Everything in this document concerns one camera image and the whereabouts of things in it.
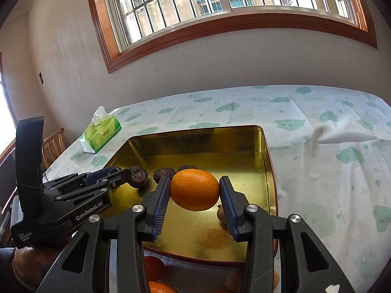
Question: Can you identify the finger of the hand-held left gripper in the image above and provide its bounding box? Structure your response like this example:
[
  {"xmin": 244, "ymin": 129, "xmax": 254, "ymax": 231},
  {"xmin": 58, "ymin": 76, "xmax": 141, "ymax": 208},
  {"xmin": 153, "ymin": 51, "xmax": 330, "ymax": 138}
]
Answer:
[
  {"xmin": 56, "ymin": 168, "xmax": 132, "ymax": 202},
  {"xmin": 43, "ymin": 167, "xmax": 119, "ymax": 191}
]

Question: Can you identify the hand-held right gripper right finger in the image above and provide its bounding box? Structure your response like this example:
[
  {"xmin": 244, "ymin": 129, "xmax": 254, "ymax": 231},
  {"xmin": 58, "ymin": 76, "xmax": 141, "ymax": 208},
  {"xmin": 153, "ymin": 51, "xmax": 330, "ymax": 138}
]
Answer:
[{"xmin": 219, "ymin": 175, "xmax": 356, "ymax": 293}]

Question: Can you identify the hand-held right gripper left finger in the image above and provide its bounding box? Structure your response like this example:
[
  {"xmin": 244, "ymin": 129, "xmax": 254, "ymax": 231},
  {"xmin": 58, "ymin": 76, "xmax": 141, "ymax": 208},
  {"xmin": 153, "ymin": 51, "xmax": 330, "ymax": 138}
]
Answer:
[{"xmin": 37, "ymin": 175, "xmax": 172, "ymax": 293}]

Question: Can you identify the smooth mandarin orange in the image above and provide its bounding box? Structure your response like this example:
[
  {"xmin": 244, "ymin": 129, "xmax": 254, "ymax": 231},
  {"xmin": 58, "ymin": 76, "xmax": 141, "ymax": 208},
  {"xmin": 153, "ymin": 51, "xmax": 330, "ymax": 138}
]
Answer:
[{"xmin": 170, "ymin": 170, "xmax": 220, "ymax": 212}]

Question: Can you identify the red cherry tomato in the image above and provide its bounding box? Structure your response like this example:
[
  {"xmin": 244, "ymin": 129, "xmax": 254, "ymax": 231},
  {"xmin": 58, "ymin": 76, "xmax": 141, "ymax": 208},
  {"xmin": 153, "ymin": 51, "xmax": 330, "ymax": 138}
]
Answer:
[{"xmin": 144, "ymin": 256, "xmax": 167, "ymax": 281}]

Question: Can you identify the red tin box gold inside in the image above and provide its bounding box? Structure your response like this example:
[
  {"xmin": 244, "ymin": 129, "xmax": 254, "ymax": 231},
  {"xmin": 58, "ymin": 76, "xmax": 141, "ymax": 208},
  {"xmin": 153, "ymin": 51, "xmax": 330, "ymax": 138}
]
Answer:
[{"xmin": 102, "ymin": 125, "xmax": 278, "ymax": 264}]

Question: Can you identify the small mandarin orange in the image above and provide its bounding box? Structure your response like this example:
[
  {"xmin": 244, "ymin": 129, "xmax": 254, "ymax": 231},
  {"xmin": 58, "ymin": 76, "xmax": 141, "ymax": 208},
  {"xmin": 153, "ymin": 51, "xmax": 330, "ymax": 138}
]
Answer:
[{"xmin": 148, "ymin": 280, "xmax": 179, "ymax": 293}]

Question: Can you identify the person's left forearm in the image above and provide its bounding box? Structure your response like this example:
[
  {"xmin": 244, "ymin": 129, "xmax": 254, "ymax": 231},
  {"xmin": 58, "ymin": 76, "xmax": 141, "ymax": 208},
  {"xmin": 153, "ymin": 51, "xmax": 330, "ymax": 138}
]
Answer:
[{"xmin": 0, "ymin": 247, "xmax": 17, "ymax": 283}]

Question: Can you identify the person's left hand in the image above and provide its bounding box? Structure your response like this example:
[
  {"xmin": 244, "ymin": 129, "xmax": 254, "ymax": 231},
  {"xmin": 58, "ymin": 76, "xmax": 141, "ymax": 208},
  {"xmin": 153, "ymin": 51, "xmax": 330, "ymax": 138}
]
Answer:
[{"xmin": 13, "ymin": 244, "xmax": 63, "ymax": 292}]

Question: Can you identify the wooden chair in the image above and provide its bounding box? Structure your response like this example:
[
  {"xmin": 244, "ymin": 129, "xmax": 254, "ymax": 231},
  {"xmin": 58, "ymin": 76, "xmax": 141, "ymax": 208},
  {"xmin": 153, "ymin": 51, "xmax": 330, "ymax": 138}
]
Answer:
[{"xmin": 41, "ymin": 127, "xmax": 66, "ymax": 171}]

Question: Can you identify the green tissue pack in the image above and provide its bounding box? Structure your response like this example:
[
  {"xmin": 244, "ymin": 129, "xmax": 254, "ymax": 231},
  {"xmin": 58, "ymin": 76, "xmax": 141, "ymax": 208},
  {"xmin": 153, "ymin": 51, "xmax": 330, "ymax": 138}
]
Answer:
[{"xmin": 78, "ymin": 106, "xmax": 122, "ymax": 154}]

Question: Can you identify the bright side window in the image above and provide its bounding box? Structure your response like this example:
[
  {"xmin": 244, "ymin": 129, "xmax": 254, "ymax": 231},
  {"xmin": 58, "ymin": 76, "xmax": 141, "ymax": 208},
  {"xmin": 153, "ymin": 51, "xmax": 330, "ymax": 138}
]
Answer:
[{"xmin": 0, "ymin": 67, "xmax": 17, "ymax": 157}]

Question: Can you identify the wooden framed barred window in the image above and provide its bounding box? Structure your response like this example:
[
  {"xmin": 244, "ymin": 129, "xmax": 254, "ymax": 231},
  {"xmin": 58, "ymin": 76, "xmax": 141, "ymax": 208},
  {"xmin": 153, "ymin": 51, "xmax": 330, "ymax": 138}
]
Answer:
[{"xmin": 86, "ymin": 0, "xmax": 378, "ymax": 74}]

